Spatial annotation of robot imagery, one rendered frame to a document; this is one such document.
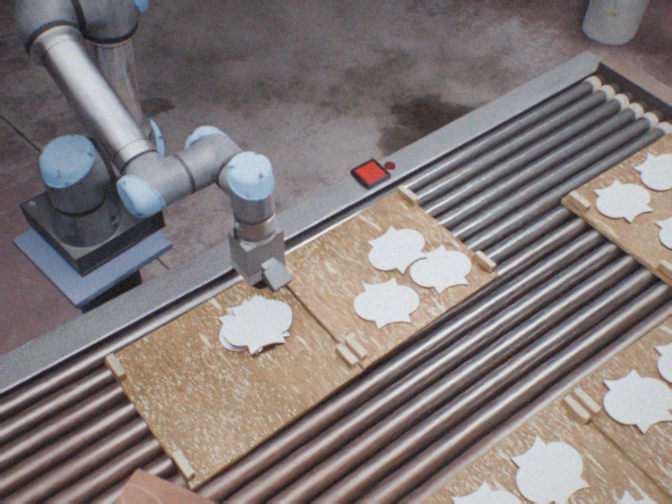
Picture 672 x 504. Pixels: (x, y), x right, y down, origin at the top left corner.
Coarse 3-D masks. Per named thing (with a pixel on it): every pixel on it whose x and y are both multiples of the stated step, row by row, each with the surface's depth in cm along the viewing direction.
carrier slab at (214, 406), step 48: (240, 288) 175; (192, 336) 166; (144, 384) 159; (192, 384) 159; (240, 384) 159; (288, 384) 159; (336, 384) 159; (192, 432) 152; (240, 432) 152; (192, 480) 146
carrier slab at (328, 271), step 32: (352, 224) 188; (384, 224) 188; (416, 224) 188; (288, 256) 181; (320, 256) 181; (352, 256) 181; (288, 288) 176; (320, 288) 175; (352, 288) 175; (416, 288) 176; (448, 288) 176; (480, 288) 177; (320, 320) 170; (352, 320) 170; (416, 320) 170; (384, 352) 165
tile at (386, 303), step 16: (368, 288) 174; (384, 288) 174; (400, 288) 175; (368, 304) 171; (384, 304) 172; (400, 304) 172; (416, 304) 172; (368, 320) 169; (384, 320) 169; (400, 320) 169
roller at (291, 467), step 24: (576, 264) 184; (600, 264) 185; (552, 288) 179; (504, 312) 174; (528, 312) 176; (480, 336) 170; (432, 360) 166; (456, 360) 167; (408, 384) 162; (360, 408) 158; (384, 408) 159; (336, 432) 154; (360, 432) 157; (288, 456) 152; (312, 456) 151; (264, 480) 148; (288, 480) 149
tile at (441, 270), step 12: (432, 252) 182; (444, 252) 182; (456, 252) 182; (420, 264) 179; (432, 264) 179; (444, 264) 179; (456, 264) 179; (468, 264) 179; (420, 276) 177; (432, 276) 177; (444, 276) 177; (456, 276) 177; (444, 288) 175
